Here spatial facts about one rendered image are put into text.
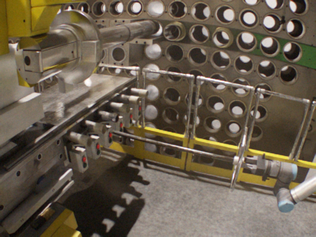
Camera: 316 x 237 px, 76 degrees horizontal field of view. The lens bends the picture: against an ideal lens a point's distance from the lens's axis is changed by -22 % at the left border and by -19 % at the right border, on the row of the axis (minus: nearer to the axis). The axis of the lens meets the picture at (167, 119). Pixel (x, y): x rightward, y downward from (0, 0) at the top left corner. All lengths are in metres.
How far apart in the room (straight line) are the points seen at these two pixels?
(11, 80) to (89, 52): 0.43
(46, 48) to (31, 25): 0.12
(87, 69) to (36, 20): 0.40
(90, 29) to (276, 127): 2.61
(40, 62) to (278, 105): 2.68
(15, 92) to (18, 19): 0.39
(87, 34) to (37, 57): 0.29
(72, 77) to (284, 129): 2.63
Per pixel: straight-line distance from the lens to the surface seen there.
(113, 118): 1.71
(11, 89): 1.25
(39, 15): 0.97
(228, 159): 1.38
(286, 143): 3.33
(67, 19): 1.24
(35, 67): 1.02
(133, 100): 1.99
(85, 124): 1.65
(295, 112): 3.15
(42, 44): 1.02
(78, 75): 1.25
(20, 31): 1.05
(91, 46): 1.11
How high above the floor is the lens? 1.63
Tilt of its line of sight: 27 degrees down
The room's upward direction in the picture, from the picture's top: 4 degrees clockwise
